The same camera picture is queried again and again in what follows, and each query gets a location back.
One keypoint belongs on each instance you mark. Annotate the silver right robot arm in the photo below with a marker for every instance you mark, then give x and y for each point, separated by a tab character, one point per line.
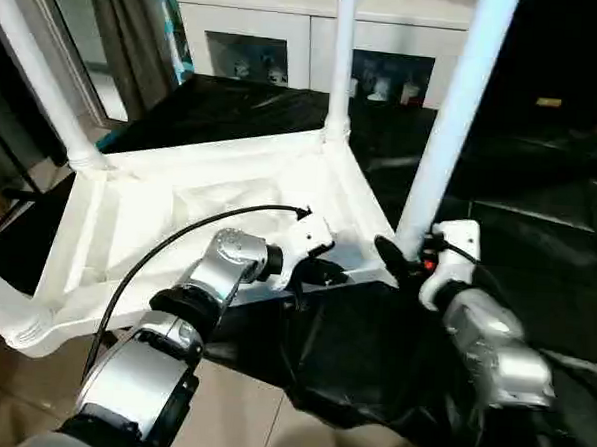
492	344

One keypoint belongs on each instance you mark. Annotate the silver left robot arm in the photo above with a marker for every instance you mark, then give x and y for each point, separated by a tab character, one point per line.
226	265

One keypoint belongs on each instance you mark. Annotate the black table mat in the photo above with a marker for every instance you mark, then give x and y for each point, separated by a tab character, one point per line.
537	256

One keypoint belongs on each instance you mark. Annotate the white display cabinet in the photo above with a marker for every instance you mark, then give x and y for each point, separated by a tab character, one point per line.
309	24

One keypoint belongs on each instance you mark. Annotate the black cabinet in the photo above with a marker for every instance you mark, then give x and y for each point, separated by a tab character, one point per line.
558	47

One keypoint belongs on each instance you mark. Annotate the teal patterned cloth strip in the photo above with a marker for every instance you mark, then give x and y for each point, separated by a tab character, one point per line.
177	27

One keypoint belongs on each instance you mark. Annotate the grey curtain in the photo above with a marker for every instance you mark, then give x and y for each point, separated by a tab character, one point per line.
128	34

